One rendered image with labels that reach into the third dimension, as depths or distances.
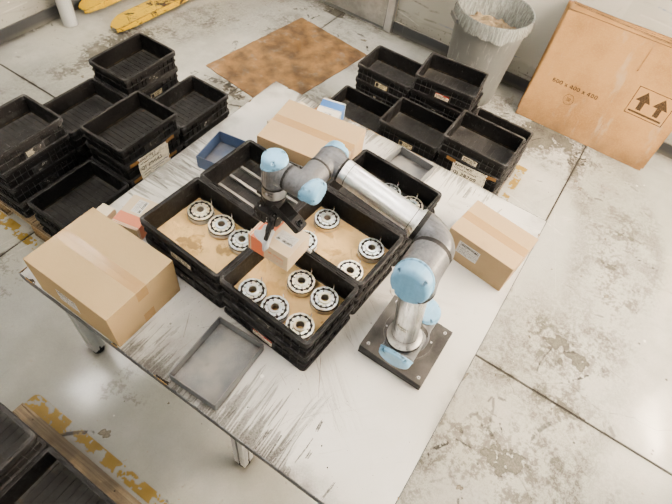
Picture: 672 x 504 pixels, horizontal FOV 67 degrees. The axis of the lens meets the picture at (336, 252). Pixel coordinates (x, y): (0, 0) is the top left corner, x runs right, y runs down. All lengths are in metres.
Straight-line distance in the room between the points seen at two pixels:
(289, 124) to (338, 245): 0.66
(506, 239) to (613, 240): 1.67
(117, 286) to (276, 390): 0.65
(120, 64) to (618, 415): 3.41
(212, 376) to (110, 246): 0.59
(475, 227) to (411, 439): 0.89
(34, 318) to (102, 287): 1.16
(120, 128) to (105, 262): 1.26
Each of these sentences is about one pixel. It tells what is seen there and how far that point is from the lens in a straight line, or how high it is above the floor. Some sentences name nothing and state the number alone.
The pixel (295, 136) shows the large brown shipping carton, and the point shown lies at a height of 0.90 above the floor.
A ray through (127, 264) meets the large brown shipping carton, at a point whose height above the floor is 0.90.
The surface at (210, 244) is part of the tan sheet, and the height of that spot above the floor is 0.83.
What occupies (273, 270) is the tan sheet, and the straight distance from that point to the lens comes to 1.93.
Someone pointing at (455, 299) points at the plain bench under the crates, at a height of 0.70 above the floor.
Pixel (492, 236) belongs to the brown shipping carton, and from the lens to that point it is 2.19.
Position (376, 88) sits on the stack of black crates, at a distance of 3.58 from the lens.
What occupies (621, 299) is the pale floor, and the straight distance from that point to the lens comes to 3.51.
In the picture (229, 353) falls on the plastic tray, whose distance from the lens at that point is 1.91.
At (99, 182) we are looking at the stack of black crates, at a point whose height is 0.27.
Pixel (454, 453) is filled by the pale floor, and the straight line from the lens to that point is 2.65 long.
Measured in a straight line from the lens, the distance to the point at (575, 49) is 4.24.
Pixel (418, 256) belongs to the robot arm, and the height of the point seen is 1.38.
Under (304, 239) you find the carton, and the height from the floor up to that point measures 1.13.
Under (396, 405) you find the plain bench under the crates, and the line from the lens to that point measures 1.88.
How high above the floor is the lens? 2.43
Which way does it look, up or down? 53 degrees down
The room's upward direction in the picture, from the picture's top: 10 degrees clockwise
